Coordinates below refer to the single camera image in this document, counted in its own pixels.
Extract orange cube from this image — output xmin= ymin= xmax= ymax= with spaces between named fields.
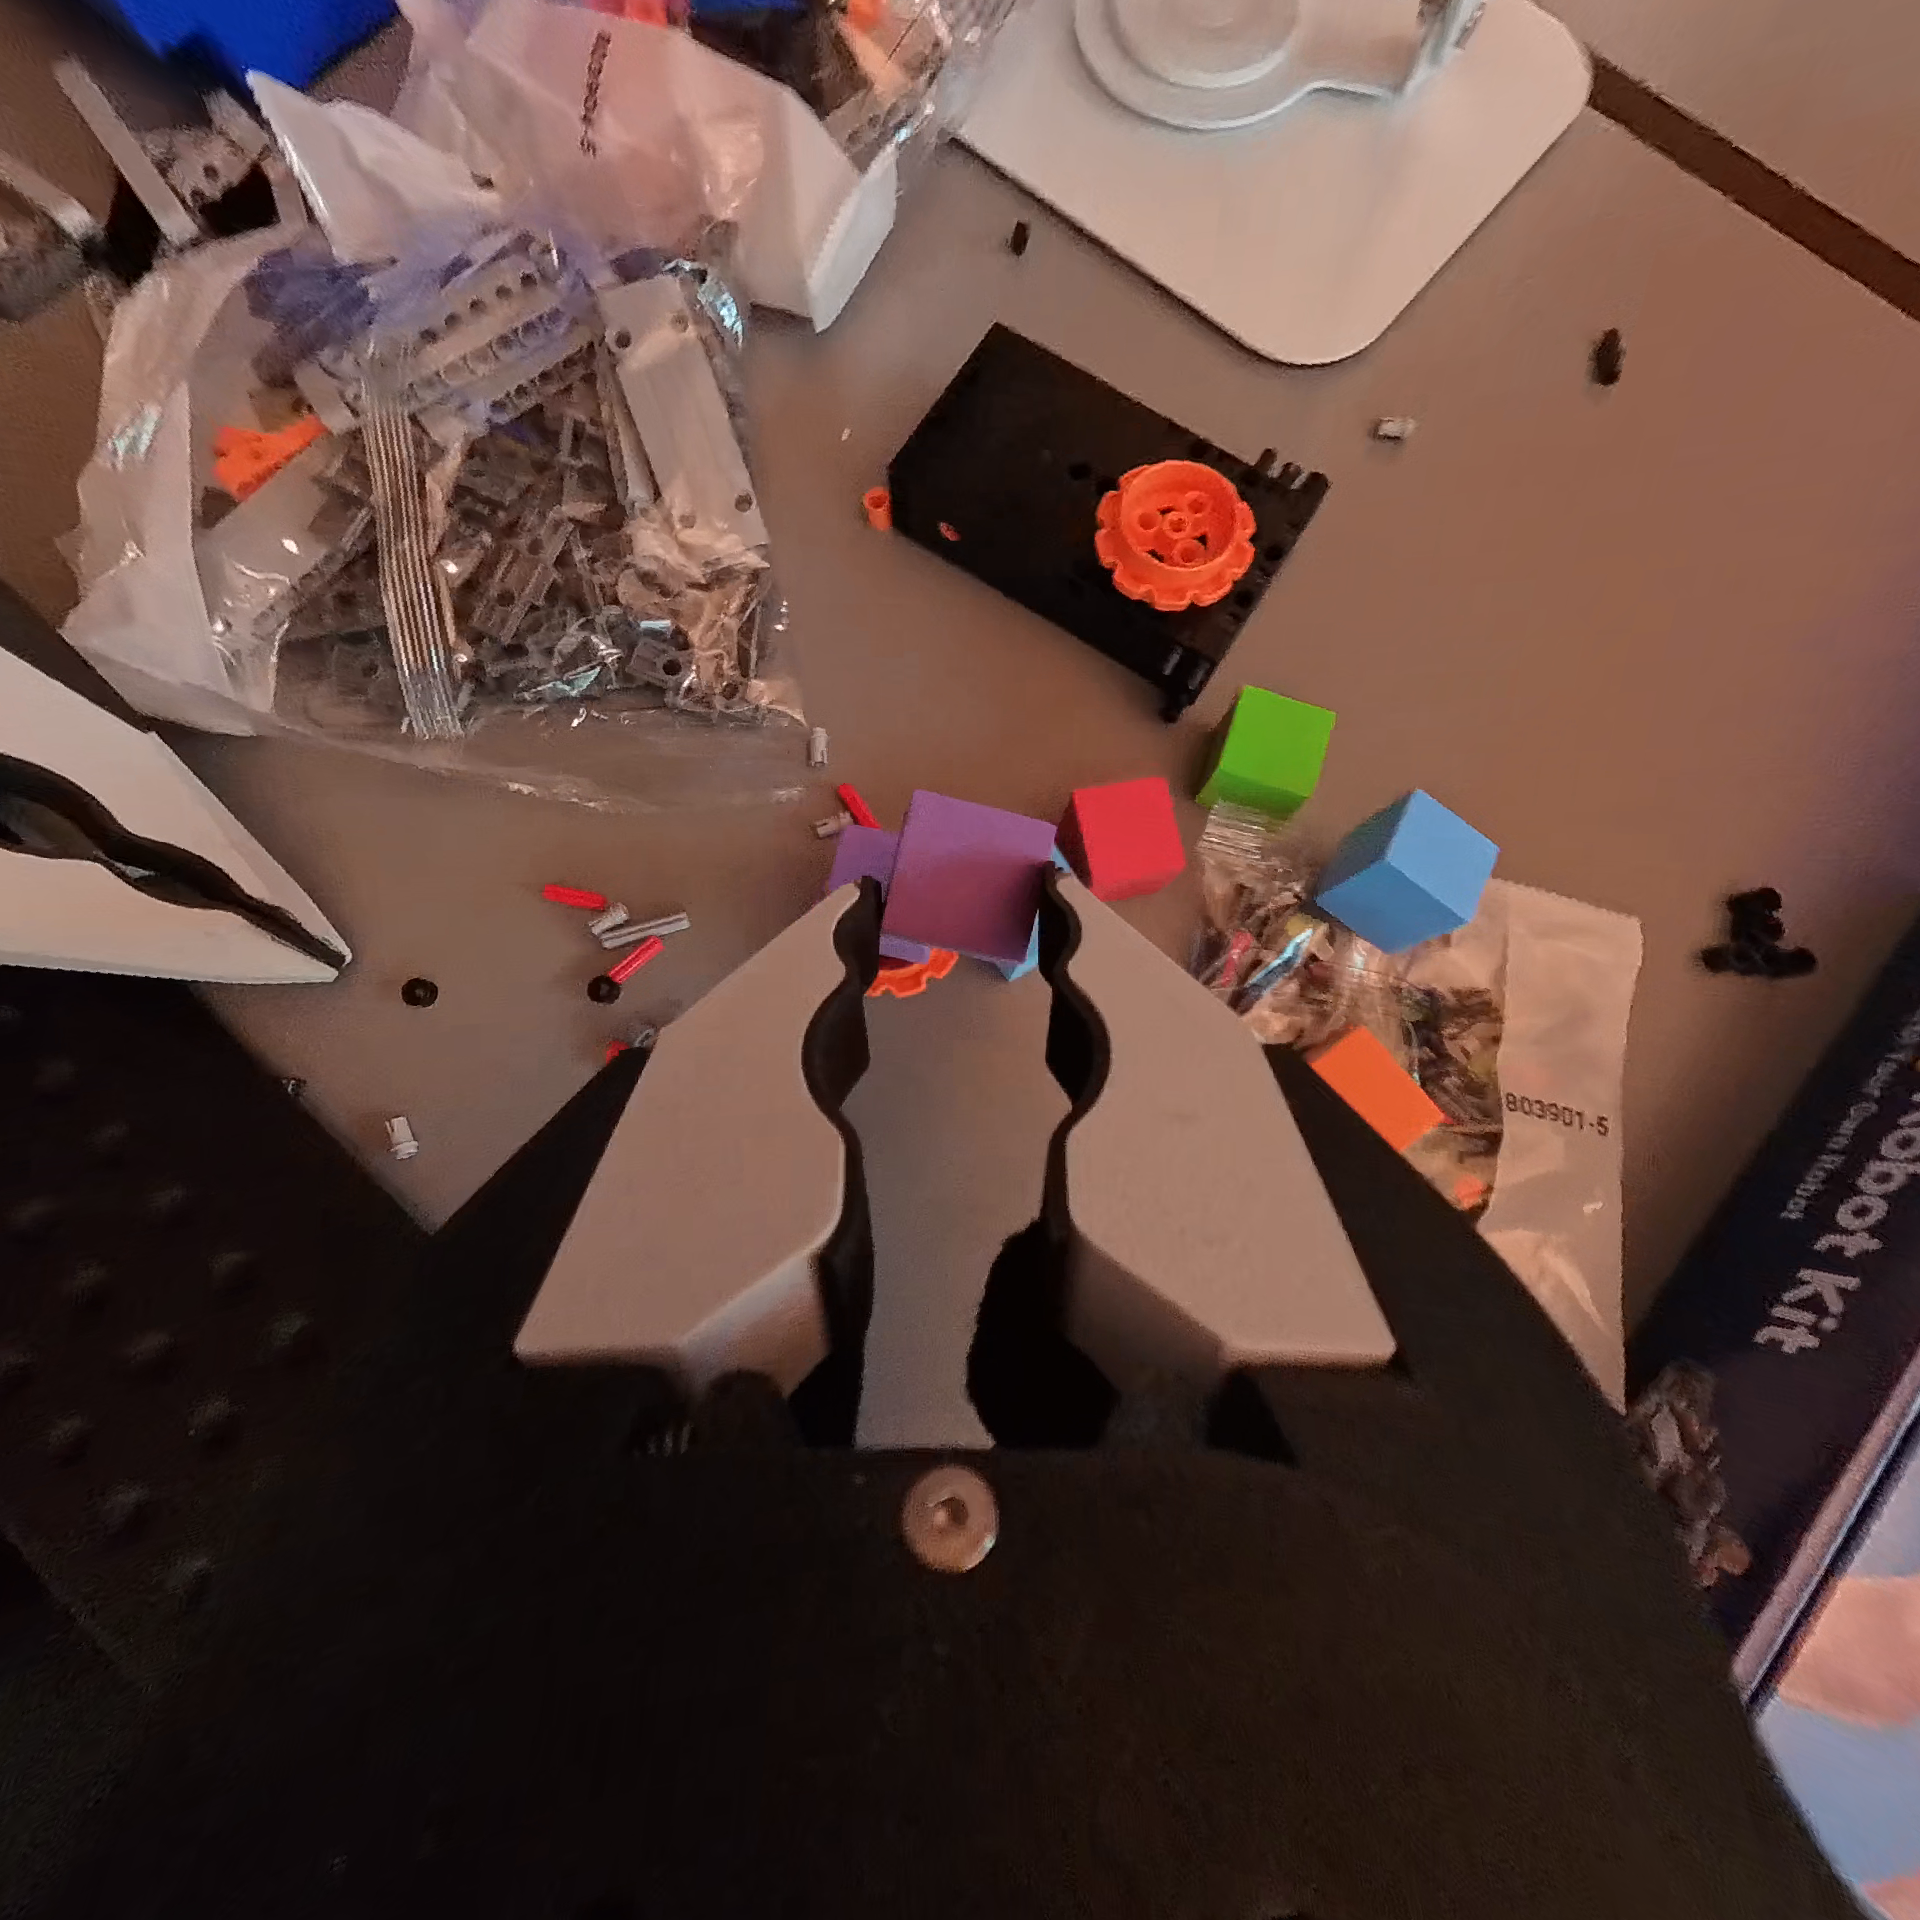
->
xmin=1302 ymin=1024 xmax=1451 ymax=1158

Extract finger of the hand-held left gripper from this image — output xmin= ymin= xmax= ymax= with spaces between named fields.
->
xmin=0 ymin=646 xmax=355 ymax=966
xmin=0 ymin=804 xmax=347 ymax=988

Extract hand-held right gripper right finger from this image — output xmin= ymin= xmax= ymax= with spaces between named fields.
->
xmin=1039 ymin=871 xmax=1399 ymax=1436

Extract black linked pins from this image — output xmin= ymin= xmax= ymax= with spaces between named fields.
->
xmin=1701 ymin=887 xmax=1822 ymax=980

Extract blue storage bin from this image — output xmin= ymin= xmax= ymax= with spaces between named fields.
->
xmin=81 ymin=0 xmax=404 ymax=95

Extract blue cube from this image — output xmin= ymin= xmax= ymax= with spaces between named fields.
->
xmin=994 ymin=840 xmax=1076 ymax=988
xmin=1310 ymin=791 xmax=1504 ymax=957

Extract dark printed cardboard box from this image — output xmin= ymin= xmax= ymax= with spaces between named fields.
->
xmin=1624 ymin=897 xmax=1920 ymax=1920

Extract green cube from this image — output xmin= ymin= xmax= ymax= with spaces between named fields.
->
xmin=1193 ymin=683 xmax=1338 ymax=823

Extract grey flat beam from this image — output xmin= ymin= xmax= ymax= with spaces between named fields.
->
xmin=51 ymin=57 xmax=203 ymax=252

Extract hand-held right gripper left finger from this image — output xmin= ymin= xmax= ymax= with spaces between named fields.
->
xmin=514 ymin=878 xmax=886 ymax=1451

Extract black building plate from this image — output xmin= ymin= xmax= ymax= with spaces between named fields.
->
xmin=882 ymin=320 xmax=1334 ymax=727

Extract clear bag of grey parts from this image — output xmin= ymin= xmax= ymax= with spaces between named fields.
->
xmin=55 ymin=210 xmax=824 ymax=816

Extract red cube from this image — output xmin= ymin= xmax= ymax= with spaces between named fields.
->
xmin=1053 ymin=774 xmax=1191 ymax=904

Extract clear bag of coloured parts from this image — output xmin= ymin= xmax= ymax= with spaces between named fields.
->
xmin=1189 ymin=796 xmax=1648 ymax=1414

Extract grey desk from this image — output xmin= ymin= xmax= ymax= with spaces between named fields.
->
xmin=0 ymin=0 xmax=1920 ymax=1413

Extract black perforated chair back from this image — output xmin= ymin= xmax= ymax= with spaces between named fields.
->
xmin=0 ymin=960 xmax=460 ymax=1667

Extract orange connector part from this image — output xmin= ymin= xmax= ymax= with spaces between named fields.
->
xmin=209 ymin=416 xmax=330 ymax=500

